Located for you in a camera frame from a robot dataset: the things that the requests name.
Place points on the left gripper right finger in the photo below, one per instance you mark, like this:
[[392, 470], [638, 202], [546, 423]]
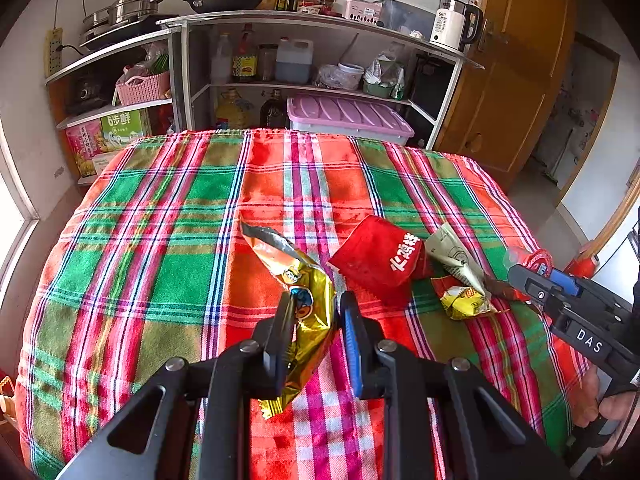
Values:
[[441, 420]]

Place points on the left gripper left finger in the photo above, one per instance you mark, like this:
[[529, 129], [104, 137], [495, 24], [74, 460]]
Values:
[[193, 417]]

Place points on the red round lid cup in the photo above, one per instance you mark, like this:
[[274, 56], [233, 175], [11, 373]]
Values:
[[526, 268]]

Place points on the brown wrapper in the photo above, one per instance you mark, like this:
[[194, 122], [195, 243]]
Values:
[[503, 290]]

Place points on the red snack packet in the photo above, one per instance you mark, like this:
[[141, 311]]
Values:
[[383, 259]]

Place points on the gold snack wrapper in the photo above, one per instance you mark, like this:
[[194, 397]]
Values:
[[304, 326]]

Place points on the person's right hand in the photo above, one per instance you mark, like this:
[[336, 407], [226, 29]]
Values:
[[623, 407]]

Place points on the red dustpan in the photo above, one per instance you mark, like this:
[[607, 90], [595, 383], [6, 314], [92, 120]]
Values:
[[583, 266]]

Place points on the yellow snack packet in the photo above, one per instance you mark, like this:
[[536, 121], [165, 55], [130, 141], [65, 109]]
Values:
[[461, 301]]

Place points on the plaid tablecloth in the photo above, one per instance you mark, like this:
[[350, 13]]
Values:
[[152, 264]]

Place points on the beige dumpling packet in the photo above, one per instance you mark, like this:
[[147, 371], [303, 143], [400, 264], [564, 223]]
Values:
[[446, 247]]

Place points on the wooden door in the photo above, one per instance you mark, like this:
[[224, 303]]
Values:
[[502, 103]]

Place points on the green carton box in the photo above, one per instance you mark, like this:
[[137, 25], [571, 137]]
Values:
[[104, 135]]

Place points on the pink lid storage box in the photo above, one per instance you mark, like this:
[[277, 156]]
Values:
[[351, 117]]

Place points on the white electric kettle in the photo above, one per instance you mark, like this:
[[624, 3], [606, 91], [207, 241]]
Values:
[[457, 24]]

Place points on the pink plastic basket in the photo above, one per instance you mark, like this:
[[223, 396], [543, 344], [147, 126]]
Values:
[[142, 89]]

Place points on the white metal shelf rack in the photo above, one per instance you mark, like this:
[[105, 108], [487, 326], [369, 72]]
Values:
[[351, 60]]

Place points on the soy sauce bottle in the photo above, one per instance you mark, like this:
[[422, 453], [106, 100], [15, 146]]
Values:
[[245, 58]]

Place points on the clear plastic container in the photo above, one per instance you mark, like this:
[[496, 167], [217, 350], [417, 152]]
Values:
[[407, 19]]

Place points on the translucent oil jug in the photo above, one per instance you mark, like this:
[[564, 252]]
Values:
[[294, 60]]

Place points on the pink utensil holder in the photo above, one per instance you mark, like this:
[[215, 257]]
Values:
[[365, 12]]

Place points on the steel pot with lid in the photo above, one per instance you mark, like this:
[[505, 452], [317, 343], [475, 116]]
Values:
[[118, 14]]

